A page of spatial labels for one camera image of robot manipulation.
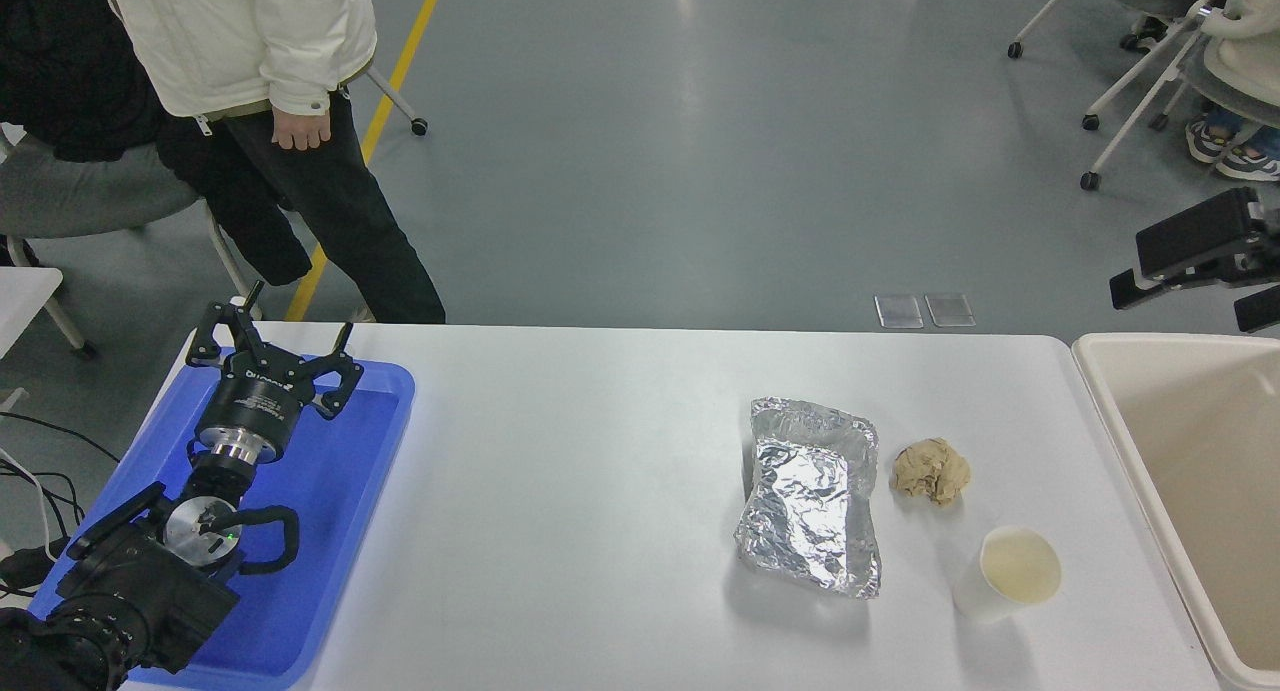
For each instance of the grey wheeled office chair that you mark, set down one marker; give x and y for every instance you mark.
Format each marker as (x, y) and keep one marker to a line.
(90, 201)
(400, 106)

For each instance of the black power plug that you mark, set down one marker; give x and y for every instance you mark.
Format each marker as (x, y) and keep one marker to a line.
(25, 569)

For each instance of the black padded jacket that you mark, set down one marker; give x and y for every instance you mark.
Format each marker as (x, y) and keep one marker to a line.
(60, 71)

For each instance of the small white side table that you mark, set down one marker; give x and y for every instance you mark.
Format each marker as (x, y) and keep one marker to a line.
(22, 301)

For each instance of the white paper cup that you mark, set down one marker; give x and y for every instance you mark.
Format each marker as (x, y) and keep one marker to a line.
(1015, 571)

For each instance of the large pale bin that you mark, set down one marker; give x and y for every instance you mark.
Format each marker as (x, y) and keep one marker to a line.
(1200, 451)

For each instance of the clear floor plate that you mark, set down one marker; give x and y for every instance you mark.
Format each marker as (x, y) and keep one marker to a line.
(948, 309)
(898, 311)

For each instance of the crumpled silver foil tray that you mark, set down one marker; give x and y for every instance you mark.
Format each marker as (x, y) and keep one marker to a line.
(810, 501)

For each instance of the blue plastic tray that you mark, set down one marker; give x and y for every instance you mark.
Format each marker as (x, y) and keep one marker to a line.
(330, 511)

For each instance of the person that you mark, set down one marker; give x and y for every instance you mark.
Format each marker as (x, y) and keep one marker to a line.
(230, 31)
(1245, 71)

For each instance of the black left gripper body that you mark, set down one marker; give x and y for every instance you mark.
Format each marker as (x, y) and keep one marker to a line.
(252, 398)

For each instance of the person's hand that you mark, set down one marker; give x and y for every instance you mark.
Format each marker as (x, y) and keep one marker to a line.
(302, 129)

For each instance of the crumpled tan paper ball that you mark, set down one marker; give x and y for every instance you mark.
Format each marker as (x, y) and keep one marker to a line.
(930, 471)

